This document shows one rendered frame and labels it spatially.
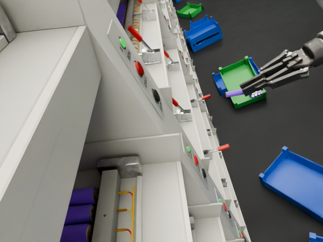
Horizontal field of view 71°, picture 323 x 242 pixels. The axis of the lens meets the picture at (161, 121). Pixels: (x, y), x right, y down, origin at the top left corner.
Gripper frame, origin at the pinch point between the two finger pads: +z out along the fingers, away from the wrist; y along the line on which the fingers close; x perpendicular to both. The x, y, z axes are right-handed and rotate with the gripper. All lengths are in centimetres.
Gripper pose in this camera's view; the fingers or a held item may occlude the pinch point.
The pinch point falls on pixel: (253, 85)
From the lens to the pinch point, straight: 77.3
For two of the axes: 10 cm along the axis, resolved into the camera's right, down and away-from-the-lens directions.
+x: -5.7, -5.8, -5.8
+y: -0.5, -6.8, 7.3
